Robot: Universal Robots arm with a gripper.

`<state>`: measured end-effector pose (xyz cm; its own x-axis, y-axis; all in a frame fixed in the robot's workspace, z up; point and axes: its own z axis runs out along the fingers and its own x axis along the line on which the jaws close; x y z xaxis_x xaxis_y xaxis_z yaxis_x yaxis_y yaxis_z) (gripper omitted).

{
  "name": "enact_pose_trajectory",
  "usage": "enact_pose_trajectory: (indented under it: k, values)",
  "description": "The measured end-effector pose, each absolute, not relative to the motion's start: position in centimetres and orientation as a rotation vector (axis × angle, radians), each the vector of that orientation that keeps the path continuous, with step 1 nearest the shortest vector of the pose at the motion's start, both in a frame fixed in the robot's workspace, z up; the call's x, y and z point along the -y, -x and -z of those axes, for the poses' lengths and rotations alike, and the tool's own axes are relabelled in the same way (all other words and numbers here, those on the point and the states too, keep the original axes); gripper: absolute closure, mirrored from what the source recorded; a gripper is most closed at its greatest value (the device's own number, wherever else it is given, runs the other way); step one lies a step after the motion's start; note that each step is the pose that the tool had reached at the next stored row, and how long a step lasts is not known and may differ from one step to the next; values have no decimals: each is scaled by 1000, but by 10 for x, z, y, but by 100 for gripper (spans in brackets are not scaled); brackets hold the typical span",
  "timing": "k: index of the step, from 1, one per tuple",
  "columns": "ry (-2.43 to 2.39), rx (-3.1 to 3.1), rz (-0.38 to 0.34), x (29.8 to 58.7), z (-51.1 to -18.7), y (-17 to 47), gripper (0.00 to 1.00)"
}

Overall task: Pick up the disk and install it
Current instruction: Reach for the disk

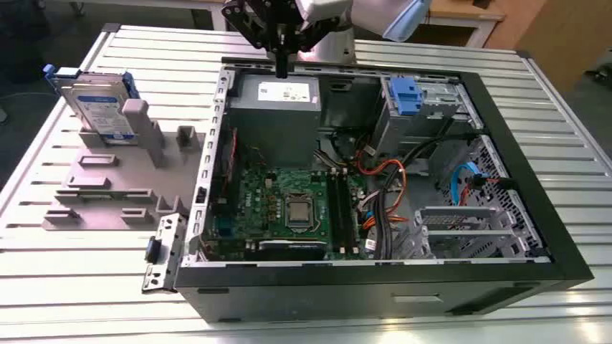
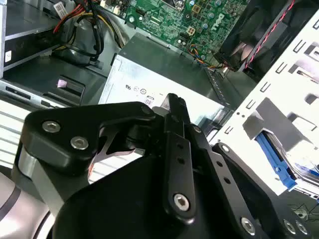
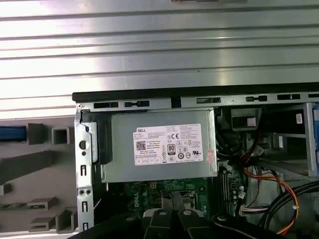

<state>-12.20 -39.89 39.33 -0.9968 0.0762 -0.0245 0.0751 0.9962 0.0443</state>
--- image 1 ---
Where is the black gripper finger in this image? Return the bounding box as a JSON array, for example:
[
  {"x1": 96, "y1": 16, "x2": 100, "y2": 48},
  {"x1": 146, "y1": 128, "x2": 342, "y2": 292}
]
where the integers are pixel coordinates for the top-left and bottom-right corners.
[
  {"x1": 282, "y1": 0, "x2": 346, "y2": 79},
  {"x1": 221, "y1": 0, "x2": 284, "y2": 79}
]

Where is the hard disk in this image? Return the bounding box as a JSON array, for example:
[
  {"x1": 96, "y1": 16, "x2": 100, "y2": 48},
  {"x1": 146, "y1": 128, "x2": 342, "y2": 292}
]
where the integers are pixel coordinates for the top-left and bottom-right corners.
[{"x1": 41, "y1": 63, "x2": 140, "y2": 147}]

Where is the metal disk bay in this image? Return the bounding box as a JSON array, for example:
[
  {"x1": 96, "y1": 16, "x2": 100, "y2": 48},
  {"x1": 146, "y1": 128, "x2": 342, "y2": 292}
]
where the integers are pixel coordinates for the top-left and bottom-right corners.
[{"x1": 410, "y1": 204, "x2": 549, "y2": 261}]

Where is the blue drive latch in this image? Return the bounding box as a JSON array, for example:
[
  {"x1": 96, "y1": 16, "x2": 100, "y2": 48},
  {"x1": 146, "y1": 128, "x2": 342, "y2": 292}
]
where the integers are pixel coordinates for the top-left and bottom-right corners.
[{"x1": 389, "y1": 77, "x2": 425, "y2": 116}]

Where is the grey power supply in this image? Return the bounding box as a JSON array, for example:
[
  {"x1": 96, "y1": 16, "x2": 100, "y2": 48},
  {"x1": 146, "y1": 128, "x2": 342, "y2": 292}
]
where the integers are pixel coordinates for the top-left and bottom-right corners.
[{"x1": 224, "y1": 73, "x2": 322, "y2": 169}]

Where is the wooden desk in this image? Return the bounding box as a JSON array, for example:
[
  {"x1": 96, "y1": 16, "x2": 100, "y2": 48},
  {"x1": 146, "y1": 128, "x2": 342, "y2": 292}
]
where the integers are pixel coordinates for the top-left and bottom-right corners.
[{"x1": 209, "y1": 0, "x2": 508, "y2": 49}]

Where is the metal optical drive bay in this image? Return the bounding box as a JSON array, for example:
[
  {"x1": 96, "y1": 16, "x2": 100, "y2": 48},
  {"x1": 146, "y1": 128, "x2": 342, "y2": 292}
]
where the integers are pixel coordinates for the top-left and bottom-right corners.
[{"x1": 370, "y1": 74, "x2": 481, "y2": 156}]

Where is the CPU socket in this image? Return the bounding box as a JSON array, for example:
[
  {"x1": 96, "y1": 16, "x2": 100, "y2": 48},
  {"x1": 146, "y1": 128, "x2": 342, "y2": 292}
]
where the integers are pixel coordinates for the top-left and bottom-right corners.
[{"x1": 281, "y1": 191, "x2": 320, "y2": 236}]

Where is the green motherboard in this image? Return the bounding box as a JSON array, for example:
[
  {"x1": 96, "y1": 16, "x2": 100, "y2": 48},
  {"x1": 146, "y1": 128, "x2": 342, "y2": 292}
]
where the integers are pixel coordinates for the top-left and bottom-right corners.
[{"x1": 200, "y1": 166, "x2": 380, "y2": 262}]

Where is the grey part rack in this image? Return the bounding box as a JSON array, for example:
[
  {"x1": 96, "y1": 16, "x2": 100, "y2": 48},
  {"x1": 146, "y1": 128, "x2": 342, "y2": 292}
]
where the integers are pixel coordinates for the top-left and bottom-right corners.
[{"x1": 41, "y1": 99, "x2": 210, "y2": 232}]

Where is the wooden cabinet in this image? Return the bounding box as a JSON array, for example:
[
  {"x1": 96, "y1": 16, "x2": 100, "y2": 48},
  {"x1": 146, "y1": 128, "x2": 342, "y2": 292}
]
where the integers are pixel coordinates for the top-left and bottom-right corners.
[{"x1": 481, "y1": 0, "x2": 612, "y2": 95}]

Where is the silver CPU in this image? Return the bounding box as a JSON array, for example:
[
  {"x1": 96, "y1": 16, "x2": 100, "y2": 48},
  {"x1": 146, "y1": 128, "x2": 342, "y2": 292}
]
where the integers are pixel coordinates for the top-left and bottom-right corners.
[{"x1": 285, "y1": 201, "x2": 312, "y2": 221}]

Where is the green RAM stick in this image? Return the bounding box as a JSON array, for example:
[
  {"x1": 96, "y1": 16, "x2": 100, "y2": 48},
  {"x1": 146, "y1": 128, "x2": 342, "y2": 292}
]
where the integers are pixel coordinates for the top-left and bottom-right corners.
[{"x1": 76, "y1": 192, "x2": 129, "y2": 200}]

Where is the black graphics card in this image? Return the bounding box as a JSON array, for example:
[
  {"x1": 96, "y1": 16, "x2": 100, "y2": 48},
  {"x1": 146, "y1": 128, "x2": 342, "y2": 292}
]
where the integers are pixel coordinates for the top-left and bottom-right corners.
[{"x1": 242, "y1": 237, "x2": 329, "y2": 262}]

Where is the black PC case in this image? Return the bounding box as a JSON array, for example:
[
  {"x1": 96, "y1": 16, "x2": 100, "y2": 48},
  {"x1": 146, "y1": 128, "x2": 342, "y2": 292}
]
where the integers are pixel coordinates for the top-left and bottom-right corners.
[{"x1": 174, "y1": 55, "x2": 594, "y2": 322}]

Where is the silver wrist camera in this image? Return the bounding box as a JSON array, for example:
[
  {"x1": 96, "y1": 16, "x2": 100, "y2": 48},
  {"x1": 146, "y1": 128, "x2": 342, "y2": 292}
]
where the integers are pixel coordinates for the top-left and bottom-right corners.
[{"x1": 294, "y1": 0, "x2": 336, "y2": 23}]

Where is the yellow black wire bundle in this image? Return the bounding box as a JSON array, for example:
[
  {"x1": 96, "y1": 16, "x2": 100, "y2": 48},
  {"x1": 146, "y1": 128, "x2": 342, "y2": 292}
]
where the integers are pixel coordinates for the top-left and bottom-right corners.
[{"x1": 313, "y1": 148, "x2": 360, "y2": 170}]

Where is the thin red wire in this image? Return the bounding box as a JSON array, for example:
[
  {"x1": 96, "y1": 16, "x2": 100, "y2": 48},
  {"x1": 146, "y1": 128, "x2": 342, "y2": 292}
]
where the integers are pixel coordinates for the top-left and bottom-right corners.
[{"x1": 222, "y1": 126, "x2": 240, "y2": 184}]

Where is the orange red wire bundle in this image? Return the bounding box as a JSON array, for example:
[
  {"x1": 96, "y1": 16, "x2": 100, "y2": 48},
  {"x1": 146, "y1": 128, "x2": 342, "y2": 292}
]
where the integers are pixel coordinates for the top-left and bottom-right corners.
[{"x1": 354, "y1": 158, "x2": 413, "y2": 231}]

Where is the blue data wire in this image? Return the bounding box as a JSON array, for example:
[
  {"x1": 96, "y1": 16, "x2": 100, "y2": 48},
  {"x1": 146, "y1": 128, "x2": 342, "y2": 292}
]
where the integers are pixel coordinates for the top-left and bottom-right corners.
[{"x1": 448, "y1": 161, "x2": 481, "y2": 209}]

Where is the orange disk power wire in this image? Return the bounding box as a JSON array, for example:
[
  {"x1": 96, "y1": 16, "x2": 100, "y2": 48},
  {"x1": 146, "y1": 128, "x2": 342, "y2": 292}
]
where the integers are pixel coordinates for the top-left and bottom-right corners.
[{"x1": 465, "y1": 171, "x2": 521, "y2": 193}]

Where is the black cable bundle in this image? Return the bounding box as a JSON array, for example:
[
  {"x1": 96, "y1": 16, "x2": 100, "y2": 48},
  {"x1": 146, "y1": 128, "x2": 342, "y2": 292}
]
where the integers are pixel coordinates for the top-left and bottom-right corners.
[{"x1": 370, "y1": 132, "x2": 478, "y2": 259}]

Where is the metal card retention bracket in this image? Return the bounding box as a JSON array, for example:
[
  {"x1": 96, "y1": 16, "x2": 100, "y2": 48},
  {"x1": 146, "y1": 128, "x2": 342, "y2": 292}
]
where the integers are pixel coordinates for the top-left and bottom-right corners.
[{"x1": 140, "y1": 212, "x2": 188, "y2": 295}]

